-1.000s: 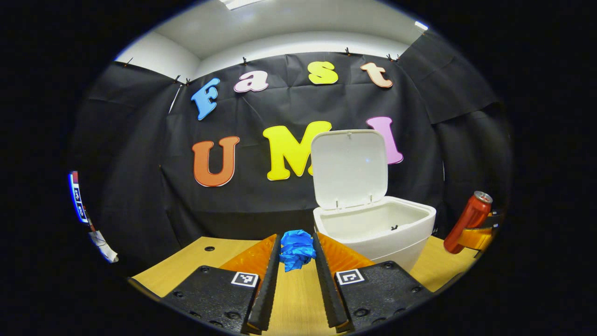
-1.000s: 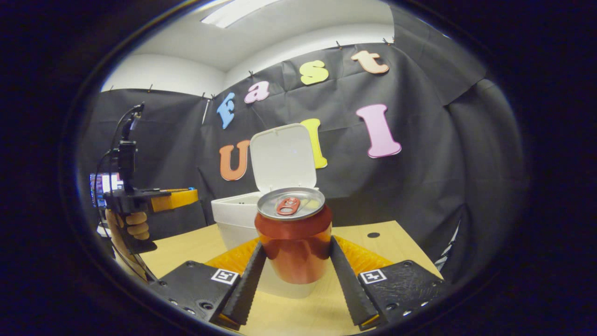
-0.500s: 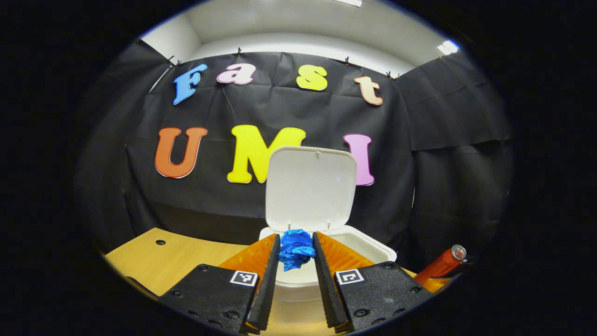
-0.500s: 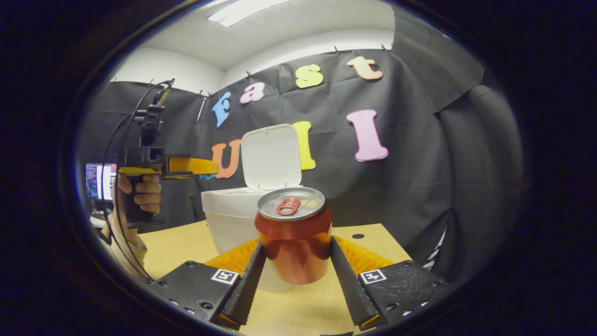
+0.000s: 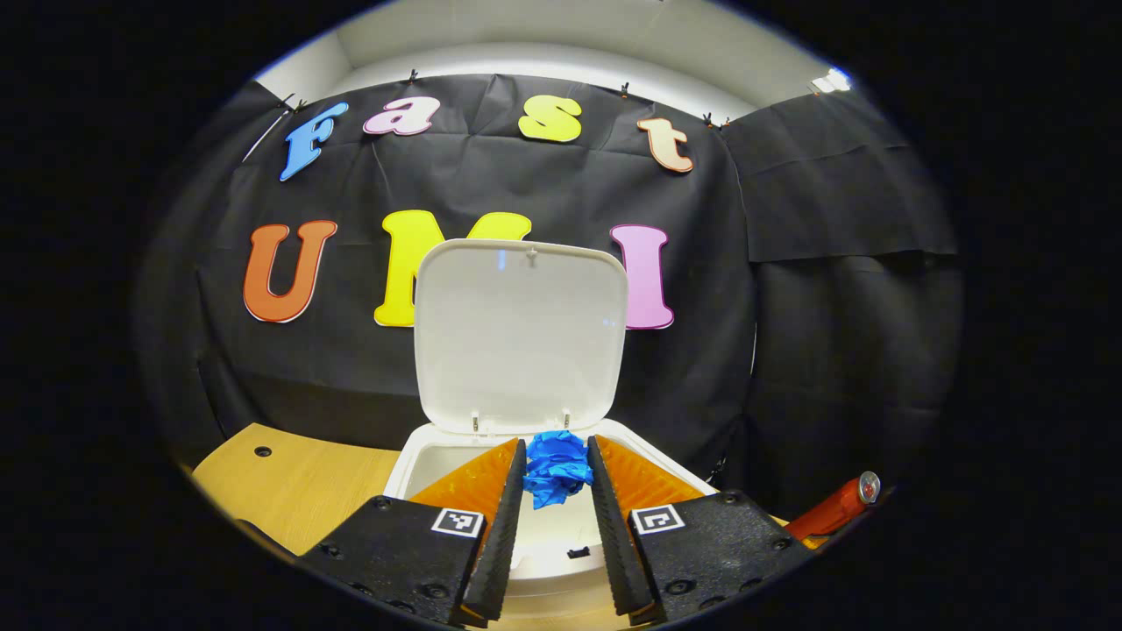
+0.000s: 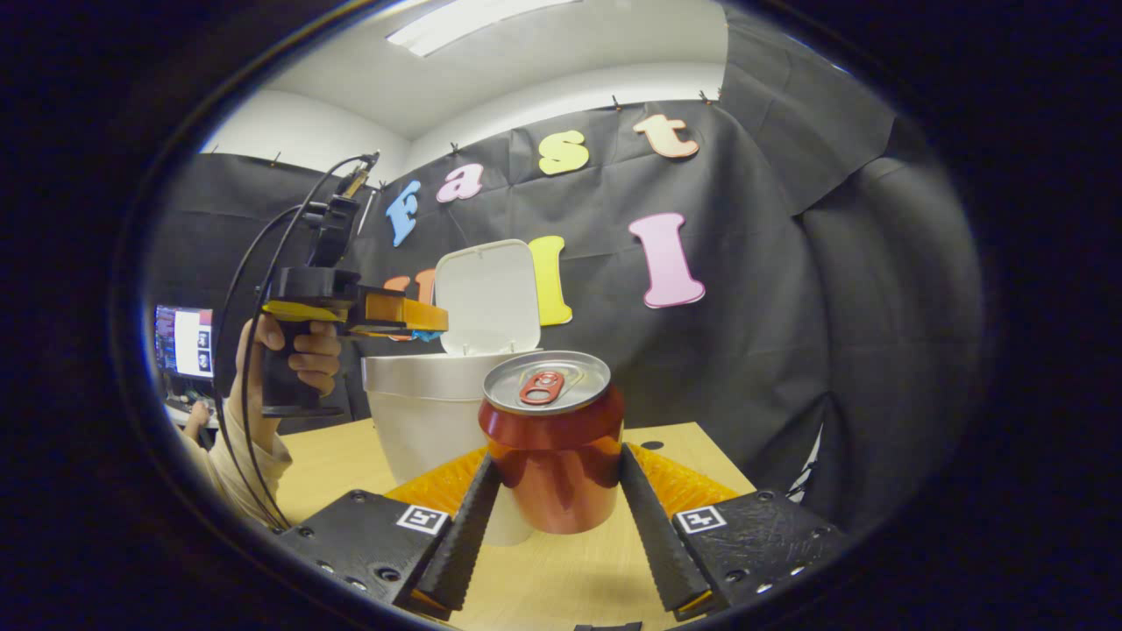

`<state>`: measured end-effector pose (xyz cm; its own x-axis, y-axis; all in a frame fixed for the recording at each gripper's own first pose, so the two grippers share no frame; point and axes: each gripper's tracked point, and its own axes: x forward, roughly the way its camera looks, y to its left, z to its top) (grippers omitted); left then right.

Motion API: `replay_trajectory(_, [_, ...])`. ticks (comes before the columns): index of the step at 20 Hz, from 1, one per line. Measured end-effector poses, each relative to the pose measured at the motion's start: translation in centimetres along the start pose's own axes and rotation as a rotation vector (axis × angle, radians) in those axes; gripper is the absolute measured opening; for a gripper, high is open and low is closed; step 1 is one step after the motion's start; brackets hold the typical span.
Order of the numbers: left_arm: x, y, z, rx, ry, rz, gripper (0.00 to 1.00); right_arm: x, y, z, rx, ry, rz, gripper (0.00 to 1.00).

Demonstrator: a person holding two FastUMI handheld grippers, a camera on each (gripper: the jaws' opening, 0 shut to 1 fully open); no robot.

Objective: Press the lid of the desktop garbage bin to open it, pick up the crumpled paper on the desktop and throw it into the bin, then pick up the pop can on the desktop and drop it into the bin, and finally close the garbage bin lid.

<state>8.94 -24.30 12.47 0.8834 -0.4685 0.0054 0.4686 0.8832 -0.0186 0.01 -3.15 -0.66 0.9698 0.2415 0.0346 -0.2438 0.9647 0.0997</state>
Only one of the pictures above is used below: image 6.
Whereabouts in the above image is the computer monitor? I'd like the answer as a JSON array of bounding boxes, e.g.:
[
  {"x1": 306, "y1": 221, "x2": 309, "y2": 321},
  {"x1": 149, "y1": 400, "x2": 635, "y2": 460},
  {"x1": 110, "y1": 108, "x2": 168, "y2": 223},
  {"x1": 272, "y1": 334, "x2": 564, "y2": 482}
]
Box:
[{"x1": 153, "y1": 304, "x2": 216, "y2": 379}]

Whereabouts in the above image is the black cable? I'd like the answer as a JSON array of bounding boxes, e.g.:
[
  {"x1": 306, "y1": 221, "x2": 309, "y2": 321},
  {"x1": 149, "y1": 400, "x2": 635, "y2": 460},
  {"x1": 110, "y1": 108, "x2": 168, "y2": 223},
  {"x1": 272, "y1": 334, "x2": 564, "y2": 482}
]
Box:
[
  {"x1": 241, "y1": 153, "x2": 378, "y2": 531},
  {"x1": 213, "y1": 203, "x2": 327, "y2": 525}
]

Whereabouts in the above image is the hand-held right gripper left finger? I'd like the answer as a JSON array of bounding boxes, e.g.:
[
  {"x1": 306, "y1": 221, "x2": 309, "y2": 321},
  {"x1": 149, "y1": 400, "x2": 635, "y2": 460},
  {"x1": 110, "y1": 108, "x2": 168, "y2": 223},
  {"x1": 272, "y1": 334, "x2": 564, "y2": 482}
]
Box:
[{"x1": 276, "y1": 451, "x2": 502, "y2": 614}]

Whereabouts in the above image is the ceiling light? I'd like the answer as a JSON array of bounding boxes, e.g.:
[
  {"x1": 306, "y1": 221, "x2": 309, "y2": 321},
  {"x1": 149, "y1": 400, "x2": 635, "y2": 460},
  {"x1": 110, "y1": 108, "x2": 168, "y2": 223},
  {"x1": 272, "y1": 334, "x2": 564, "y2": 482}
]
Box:
[{"x1": 386, "y1": 0, "x2": 579, "y2": 58}]

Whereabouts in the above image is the white desktop garbage bin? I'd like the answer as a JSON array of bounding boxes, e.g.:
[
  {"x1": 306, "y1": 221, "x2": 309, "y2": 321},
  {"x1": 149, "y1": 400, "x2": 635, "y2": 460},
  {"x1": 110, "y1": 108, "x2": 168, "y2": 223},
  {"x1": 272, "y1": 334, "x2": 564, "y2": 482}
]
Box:
[{"x1": 361, "y1": 238, "x2": 544, "y2": 546}]

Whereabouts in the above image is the wooden desktop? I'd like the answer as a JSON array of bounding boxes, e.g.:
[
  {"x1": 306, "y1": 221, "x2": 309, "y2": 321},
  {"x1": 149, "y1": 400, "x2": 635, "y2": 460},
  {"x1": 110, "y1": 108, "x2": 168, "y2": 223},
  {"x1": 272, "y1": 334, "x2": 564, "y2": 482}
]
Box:
[{"x1": 263, "y1": 419, "x2": 759, "y2": 631}]

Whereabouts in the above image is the red pop can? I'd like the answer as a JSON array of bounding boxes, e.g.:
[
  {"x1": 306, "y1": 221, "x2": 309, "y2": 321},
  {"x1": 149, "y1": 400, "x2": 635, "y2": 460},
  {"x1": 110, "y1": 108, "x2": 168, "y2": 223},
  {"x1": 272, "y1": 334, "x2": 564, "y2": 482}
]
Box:
[{"x1": 478, "y1": 351, "x2": 627, "y2": 535}]

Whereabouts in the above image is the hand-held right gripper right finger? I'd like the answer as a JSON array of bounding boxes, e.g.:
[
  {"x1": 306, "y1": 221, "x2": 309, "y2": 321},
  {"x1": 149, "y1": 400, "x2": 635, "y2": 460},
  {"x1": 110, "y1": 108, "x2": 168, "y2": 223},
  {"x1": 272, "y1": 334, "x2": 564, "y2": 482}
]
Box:
[{"x1": 619, "y1": 443, "x2": 849, "y2": 614}]

